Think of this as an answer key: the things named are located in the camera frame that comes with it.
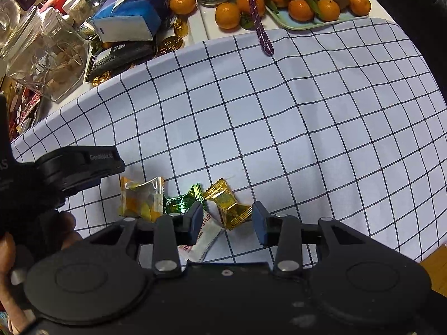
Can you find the tangerine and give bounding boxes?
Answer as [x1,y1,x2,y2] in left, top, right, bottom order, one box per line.
[169,0,197,15]
[215,2,242,29]

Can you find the blue tissue pack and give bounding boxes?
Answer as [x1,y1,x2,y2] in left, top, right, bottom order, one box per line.
[89,0,184,42]

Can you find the white checked tablecloth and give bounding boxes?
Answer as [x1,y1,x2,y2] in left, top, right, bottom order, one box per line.
[10,17,447,269]

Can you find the white red strip packet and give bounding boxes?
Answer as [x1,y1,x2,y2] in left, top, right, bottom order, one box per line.
[178,213,224,263]

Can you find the clear glass mug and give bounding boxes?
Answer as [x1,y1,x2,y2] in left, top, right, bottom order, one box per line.
[0,0,27,58]

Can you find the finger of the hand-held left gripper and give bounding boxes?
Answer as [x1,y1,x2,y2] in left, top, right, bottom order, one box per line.
[61,145,126,194]

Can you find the gold foil candy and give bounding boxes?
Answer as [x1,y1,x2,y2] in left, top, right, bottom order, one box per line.
[203,178,253,231]

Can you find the person's left hand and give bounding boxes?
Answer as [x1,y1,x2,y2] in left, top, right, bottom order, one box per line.
[0,212,84,335]

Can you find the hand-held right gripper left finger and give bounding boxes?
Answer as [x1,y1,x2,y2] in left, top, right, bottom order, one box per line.
[82,200,205,277]

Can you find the yellow clear snack packet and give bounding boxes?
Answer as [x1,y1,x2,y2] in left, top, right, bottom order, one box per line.
[119,176,165,221]

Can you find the black wallet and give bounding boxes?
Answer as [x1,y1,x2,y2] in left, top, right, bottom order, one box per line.
[85,38,158,82]

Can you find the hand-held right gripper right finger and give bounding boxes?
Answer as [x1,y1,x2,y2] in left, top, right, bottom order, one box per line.
[252,200,377,277]

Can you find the purple key lanyard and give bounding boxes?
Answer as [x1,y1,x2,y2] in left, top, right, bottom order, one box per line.
[246,0,275,56]

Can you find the green foil candy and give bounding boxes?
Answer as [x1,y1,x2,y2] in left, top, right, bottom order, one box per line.
[163,182,204,216]

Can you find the small lidded glass jar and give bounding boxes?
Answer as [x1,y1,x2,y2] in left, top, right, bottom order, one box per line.
[66,0,112,34]

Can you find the pile of wrapped candies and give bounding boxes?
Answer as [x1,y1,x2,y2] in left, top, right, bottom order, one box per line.
[0,84,42,140]

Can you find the large glass jar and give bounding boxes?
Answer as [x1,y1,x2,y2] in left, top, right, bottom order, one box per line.
[5,7,92,102]

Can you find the pale green plate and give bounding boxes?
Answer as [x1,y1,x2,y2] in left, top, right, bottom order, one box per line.
[265,5,371,31]

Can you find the gold foil coin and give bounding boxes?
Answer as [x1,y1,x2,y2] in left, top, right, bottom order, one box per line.
[91,71,112,87]
[159,36,183,56]

